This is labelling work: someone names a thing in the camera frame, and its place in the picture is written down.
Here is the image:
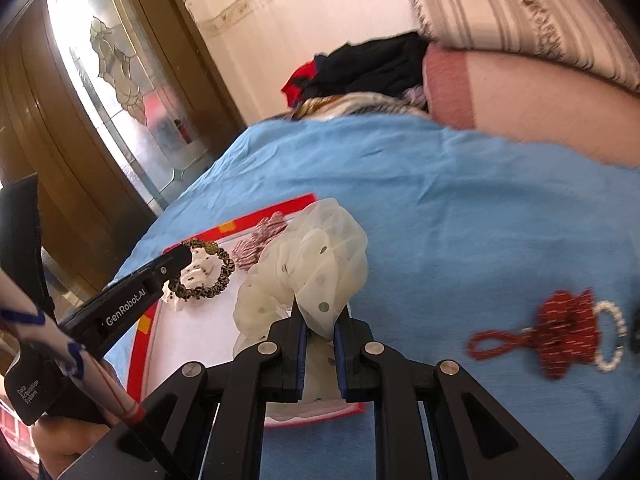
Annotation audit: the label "person's left forearm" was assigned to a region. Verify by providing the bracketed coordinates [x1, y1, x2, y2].
[0, 265, 147, 426]

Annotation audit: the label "striped floral bolster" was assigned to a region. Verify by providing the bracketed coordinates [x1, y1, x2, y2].
[405, 0, 640, 93]

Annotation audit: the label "leopard print scrunchie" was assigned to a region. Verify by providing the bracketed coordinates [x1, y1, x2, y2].
[167, 239, 236, 302]

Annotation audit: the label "wooden door with glass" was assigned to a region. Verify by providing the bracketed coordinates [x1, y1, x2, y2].
[0, 0, 248, 291]

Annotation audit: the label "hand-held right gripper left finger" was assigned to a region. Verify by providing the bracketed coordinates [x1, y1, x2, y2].
[57, 305, 308, 480]

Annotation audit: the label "cream dotted chiffon scrunchie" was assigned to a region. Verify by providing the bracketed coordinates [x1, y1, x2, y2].
[232, 198, 368, 421]

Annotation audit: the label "pink bolster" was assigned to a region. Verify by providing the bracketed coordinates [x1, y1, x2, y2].
[422, 42, 640, 181]

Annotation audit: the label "black clothes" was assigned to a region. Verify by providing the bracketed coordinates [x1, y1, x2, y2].
[300, 32, 431, 101]

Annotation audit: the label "red tray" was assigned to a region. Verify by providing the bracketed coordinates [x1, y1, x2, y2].
[126, 192, 366, 428]

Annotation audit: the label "yellow patterned cloth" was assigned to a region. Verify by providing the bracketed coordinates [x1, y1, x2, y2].
[287, 92, 431, 121]

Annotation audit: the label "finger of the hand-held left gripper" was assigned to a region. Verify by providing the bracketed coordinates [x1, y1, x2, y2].
[145, 247, 193, 288]

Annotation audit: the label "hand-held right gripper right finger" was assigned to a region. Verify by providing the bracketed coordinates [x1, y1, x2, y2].
[334, 307, 576, 480]

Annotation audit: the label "red bow pearl hair tie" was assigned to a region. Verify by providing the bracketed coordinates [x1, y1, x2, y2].
[467, 287, 628, 380]

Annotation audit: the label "red cloth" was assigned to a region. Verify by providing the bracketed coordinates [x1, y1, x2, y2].
[280, 62, 318, 108]

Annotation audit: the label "blue blanket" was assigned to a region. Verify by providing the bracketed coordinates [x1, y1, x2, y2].
[102, 112, 640, 480]

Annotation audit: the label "red white striped scrunchie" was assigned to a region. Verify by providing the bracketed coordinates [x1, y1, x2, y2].
[232, 211, 288, 271]

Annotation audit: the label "person's left hand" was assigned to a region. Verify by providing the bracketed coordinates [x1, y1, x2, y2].
[37, 415, 115, 472]

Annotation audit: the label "white dotted scrunchie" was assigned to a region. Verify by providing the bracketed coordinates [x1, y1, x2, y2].
[162, 247, 221, 313]

